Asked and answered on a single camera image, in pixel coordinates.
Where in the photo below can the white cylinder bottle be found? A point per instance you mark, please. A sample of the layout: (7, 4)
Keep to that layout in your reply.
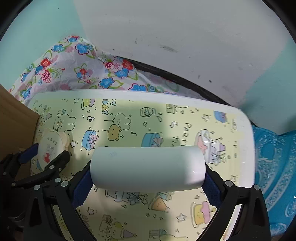
(148, 168)

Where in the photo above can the white board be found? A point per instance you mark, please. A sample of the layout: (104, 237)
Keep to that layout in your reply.
(185, 34)

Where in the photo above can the cartoon print small table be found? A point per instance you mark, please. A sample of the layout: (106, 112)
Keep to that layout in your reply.
(138, 111)

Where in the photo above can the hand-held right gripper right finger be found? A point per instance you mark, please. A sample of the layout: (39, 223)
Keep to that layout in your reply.
(210, 188)

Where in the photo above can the black curved rim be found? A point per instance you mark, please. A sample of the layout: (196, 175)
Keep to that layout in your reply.
(185, 83)

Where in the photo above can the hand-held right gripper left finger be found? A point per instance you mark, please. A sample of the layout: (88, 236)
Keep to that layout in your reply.
(78, 187)

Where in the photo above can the brown cardboard box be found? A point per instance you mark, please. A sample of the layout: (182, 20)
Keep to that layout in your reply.
(13, 120)

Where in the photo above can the round white jar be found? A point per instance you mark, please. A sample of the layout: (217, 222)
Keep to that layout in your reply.
(52, 143)

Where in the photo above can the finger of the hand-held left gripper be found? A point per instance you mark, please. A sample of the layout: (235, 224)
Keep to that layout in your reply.
(60, 161)
(29, 151)

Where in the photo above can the blue patterned bag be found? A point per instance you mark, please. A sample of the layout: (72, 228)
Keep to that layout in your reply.
(275, 173)

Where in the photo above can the floral print cloth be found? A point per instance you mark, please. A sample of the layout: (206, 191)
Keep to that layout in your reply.
(69, 64)

